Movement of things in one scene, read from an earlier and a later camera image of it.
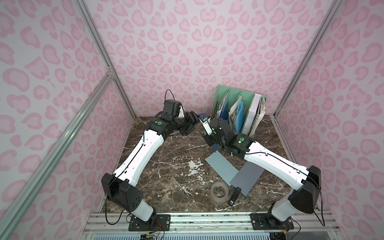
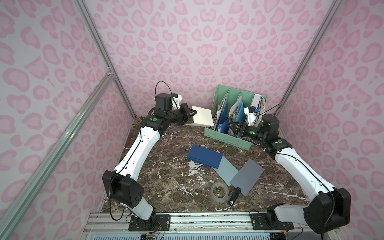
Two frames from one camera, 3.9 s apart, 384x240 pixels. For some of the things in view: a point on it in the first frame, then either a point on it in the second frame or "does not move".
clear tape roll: x=219 y=191 does not move
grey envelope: x=246 y=178 does not move
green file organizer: x=244 y=110 does not move
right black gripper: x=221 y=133 → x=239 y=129
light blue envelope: x=223 y=167 does not move
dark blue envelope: x=203 y=116 → x=204 y=156
